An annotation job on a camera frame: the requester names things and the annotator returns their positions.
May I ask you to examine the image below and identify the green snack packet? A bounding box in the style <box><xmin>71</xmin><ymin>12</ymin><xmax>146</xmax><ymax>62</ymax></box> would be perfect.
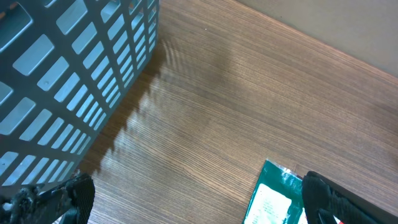
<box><xmin>243</xmin><ymin>160</ymin><xmax>308</xmax><ymax>224</ymax></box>

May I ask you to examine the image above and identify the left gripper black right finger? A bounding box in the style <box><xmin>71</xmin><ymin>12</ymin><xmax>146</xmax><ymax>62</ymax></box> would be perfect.
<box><xmin>302</xmin><ymin>171</ymin><xmax>397</xmax><ymax>224</ymax></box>

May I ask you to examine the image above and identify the grey plastic mesh basket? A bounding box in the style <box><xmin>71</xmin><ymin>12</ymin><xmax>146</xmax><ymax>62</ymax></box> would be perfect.
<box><xmin>1</xmin><ymin>0</ymin><xmax>159</xmax><ymax>196</ymax></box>

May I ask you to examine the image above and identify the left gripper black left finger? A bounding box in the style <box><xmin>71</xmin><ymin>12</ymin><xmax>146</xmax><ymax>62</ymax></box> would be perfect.
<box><xmin>1</xmin><ymin>174</ymin><xmax>95</xmax><ymax>224</ymax></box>

